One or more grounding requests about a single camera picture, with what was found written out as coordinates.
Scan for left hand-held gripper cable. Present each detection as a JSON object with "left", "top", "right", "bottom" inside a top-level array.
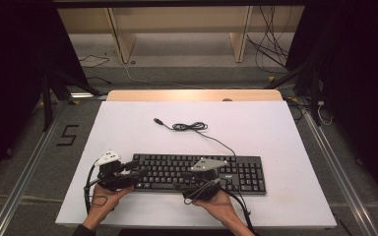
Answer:
[{"left": 83, "top": 159, "right": 109, "bottom": 215}]

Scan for bundle of black cables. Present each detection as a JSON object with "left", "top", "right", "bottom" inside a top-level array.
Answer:
[{"left": 245, "top": 5, "right": 298, "bottom": 75}]

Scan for person's right hand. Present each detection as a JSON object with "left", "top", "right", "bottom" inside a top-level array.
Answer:
[{"left": 191, "top": 190, "right": 236, "bottom": 225}]

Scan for black floor cable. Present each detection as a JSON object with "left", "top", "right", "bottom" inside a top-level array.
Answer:
[{"left": 78, "top": 54, "right": 112, "bottom": 85}]

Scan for right hand-held gripper cable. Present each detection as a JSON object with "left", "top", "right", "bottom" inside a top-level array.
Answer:
[{"left": 182, "top": 178, "right": 255, "bottom": 232}]

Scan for aluminium floor rail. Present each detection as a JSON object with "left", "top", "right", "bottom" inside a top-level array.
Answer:
[
  {"left": 298, "top": 103, "right": 378, "bottom": 236},
  {"left": 0, "top": 100, "right": 71, "bottom": 236}
]

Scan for light wooden shelf unit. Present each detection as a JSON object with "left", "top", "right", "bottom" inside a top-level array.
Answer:
[{"left": 56, "top": 5, "right": 307, "bottom": 65}]

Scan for person's left hand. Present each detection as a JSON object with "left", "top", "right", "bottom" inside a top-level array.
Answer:
[{"left": 86, "top": 183, "right": 136, "bottom": 228}]

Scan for black metal stand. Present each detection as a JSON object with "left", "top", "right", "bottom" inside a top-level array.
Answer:
[
  {"left": 264, "top": 55, "right": 326, "bottom": 127},
  {"left": 35, "top": 63, "right": 103, "bottom": 133}
]

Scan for black keyboard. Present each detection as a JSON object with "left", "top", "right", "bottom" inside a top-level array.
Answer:
[{"left": 131, "top": 152, "right": 268, "bottom": 197}]

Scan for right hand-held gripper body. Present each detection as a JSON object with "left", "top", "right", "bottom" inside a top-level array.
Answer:
[{"left": 180, "top": 157, "right": 229, "bottom": 202}]

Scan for white table board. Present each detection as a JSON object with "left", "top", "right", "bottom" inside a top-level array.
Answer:
[{"left": 54, "top": 100, "right": 339, "bottom": 230}]

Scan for hand-held gripper cable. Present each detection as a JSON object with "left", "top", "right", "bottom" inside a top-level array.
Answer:
[
  {"left": 83, "top": 159, "right": 109, "bottom": 215},
  {"left": 182, "top": 178, "right": 255, "bottom": 232}
]

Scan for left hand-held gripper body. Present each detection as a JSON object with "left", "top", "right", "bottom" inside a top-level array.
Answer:
[{"left": 94, "top": 149, "right": 136, "bottom": 193}]

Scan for silver metal bar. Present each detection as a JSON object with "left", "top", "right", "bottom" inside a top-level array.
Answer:
[{"left": 69, "top": 91, "right": 108, "bottom": 100}]

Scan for black keyboard cable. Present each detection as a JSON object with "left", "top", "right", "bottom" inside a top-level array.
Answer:
[{"left": 153, "top": 117, "right": 237, "bottom": 157}]

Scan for wooden table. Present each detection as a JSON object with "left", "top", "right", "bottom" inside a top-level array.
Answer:
[{"left": 105, "top": 88, "right": 284, "bottom": 102}]

